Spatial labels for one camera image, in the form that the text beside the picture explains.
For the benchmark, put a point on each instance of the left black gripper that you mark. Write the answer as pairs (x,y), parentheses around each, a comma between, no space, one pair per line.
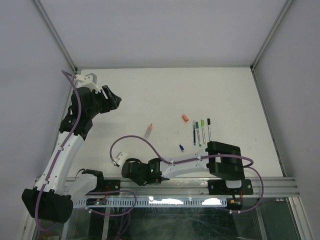
(110,104)

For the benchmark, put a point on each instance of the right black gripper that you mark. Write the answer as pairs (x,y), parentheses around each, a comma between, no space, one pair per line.
(139,182)

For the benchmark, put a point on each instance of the orange tip marker pen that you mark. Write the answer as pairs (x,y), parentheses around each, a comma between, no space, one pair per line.
(148,131)

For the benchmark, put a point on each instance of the blue pen cap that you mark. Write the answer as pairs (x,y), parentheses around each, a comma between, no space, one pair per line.
(181,148)

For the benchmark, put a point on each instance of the blue gel pen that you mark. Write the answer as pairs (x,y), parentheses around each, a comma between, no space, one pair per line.
(194,136)

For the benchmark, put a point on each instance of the white pen dark green end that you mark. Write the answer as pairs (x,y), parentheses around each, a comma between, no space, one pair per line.
(198,136)

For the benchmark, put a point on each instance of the white pen light green end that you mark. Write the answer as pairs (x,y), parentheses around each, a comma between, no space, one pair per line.
(203,134)

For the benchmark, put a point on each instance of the white pen black end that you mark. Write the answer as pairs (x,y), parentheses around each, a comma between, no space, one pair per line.
(209,132)

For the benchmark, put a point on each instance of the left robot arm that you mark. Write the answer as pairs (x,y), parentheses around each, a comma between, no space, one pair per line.
(50,199)

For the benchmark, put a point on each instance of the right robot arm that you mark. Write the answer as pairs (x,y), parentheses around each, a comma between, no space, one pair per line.
(221,160)

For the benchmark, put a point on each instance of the orange pen cap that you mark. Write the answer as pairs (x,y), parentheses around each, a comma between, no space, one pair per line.
(185,118)

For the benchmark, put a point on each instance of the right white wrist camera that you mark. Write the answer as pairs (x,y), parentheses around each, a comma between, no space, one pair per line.
(119,160)

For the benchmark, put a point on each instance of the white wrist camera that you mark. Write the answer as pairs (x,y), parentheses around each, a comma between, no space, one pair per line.
(119,160)
(89,82)

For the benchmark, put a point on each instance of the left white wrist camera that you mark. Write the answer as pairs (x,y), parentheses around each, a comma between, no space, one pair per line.
(89,82)

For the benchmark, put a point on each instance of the white slotted cable duct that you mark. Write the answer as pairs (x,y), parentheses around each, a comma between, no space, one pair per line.
(152,202)

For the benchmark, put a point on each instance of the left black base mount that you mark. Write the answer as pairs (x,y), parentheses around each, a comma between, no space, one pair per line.
(106,185)

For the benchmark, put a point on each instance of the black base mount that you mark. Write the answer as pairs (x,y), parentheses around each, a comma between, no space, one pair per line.
(219,187)
(106,185)

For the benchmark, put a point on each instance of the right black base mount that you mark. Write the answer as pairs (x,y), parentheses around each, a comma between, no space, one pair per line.
(219,187)

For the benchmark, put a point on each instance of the aluminium mounting rail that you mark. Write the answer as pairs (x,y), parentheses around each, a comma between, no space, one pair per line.
(269,187)

